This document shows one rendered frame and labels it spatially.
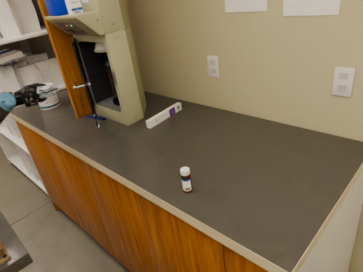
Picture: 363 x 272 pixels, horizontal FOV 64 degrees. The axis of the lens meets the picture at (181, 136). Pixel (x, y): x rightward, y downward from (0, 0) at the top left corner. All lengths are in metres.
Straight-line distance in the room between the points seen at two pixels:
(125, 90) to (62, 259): 1.32
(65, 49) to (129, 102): 0.46
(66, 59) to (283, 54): 1.12
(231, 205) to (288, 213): 0.17
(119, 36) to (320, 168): 1.04
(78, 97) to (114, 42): 0.49
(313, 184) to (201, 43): 0.91
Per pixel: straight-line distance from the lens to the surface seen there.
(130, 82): 1.54
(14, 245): 1.09
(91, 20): 1.41
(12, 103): 1.40
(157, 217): 1.20
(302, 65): 1.34
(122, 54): 1.50
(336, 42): 1.28
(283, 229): 0.91
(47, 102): 2.11
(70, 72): 1.78
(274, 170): 1.12
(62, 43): 1.76
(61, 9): 1.56
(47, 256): 2.42
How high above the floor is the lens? 1.60
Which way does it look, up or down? 28 degrees down
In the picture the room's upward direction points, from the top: 9 degrees counter-clockwise
